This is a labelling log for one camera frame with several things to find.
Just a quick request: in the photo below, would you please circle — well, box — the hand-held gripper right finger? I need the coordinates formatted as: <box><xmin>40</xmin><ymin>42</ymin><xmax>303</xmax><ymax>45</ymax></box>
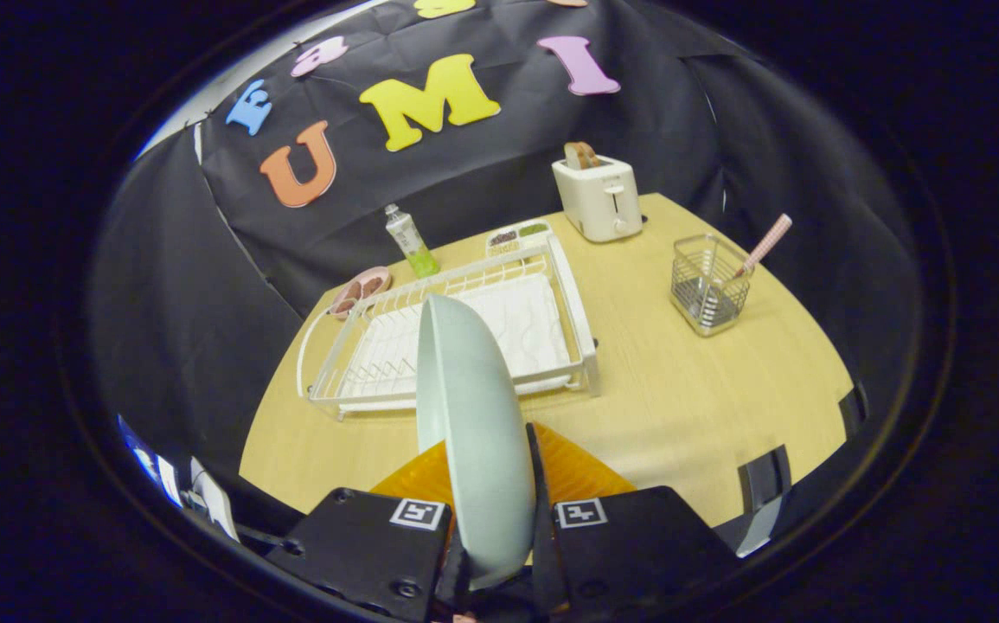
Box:
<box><xmin>525</xmin><ymin>421</ymin><xmax>738</xmax><ymax>620</ymax></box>

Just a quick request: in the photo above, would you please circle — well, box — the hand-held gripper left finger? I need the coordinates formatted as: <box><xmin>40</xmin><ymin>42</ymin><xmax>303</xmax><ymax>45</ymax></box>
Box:
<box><xmin>266</xmin><ymin>440</ymin><xmax>470</xmax><ymax>623</ymax></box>

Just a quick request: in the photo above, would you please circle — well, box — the pale green plate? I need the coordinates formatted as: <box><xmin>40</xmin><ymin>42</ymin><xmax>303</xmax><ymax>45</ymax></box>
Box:
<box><xmin>415</xmin><ymin>293</ymin><xmax>537</xmax><ymax>589</ymax></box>

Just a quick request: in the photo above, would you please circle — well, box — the white wire dish rack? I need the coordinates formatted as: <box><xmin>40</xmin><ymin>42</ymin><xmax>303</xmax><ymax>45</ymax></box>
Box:
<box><xmin>296</xmin><ymin>234</ymin><xmax>601</xmax><ymax>421</ymax></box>

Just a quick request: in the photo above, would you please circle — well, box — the metal wire basket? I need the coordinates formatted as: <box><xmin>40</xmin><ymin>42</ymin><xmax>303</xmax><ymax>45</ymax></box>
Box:
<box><xmin>670</xmin><ymin>234</ymin><xmax>755</xmax><ymax>337</ymax></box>

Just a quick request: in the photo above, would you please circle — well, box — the spoon with checkered handle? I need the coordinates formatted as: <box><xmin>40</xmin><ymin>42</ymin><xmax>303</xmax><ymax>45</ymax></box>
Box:
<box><xmin>731</xmin><ymin>214</ymin><xmax>793</xmax><ymax>279</ymax></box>

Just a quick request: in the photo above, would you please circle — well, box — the pink divided dish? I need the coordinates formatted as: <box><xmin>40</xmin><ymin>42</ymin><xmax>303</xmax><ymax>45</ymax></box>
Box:
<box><xmin>329</xmin><ymin>266</ymin><xmax>393</xmax><ymax>321</ymax></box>

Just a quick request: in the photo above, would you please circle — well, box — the white blurred object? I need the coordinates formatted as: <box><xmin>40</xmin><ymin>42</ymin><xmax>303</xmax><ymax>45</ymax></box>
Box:
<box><xmin>118</xmin><ymin>415</ymin><xmax>240</xmax><ymax>542</ymax></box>

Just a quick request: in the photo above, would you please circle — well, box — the black table clamp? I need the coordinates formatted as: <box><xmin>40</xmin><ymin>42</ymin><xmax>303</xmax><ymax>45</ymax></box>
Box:
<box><xmin>737</xmin><ymin>446</ymin><xmax>792</xmax><ymax>516</ymax></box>
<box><xmin>838</xmin><ymin>381</ymin><xmax>870</xmax><ymax>438</ymax></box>

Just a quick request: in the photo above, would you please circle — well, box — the white divided snack tray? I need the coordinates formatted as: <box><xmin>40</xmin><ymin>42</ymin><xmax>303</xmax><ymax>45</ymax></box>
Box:
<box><xmin>486</xmin><ymin>221</ymin><xmax>554</xmax><ymax>259</ymax></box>

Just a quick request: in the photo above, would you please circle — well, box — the clear bottle with green drink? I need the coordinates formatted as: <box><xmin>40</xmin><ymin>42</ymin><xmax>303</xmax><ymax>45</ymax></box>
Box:
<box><xmin>383</xmin><ymin>203</ymin><xmax>441</xmax><ymax>279</ymax></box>

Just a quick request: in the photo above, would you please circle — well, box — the cream toaster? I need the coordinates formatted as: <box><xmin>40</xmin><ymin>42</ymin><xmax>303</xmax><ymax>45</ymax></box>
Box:
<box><xmin>551</xmin><ymin>154</ymin><xmax>644</xmax><ymax>244</ymax></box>

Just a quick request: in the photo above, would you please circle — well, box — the black backdrop cloth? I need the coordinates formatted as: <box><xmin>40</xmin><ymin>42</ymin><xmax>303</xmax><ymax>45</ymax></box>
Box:
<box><xmin>88</xmin><ymin>0</ymin><xmax>924</xmax><ymax>537</ymax></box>

